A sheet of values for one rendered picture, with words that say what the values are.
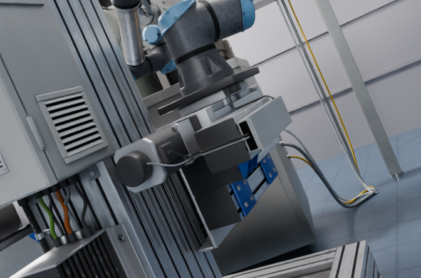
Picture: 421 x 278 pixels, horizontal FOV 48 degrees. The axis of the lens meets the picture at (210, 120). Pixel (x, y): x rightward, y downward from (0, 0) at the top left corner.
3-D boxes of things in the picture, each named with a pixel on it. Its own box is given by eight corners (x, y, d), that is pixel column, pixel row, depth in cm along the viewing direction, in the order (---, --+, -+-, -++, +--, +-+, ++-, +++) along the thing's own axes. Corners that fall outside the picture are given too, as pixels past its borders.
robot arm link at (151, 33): (146, 49, 184) (138, 29, 184) (154, 50, 195) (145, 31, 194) (165, 41, 183) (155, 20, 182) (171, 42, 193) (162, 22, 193)
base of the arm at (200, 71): (223, 79, 116) (207, 41, 115) (173, 101, 122) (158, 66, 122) (242, 72, 130) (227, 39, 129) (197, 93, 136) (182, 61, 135)
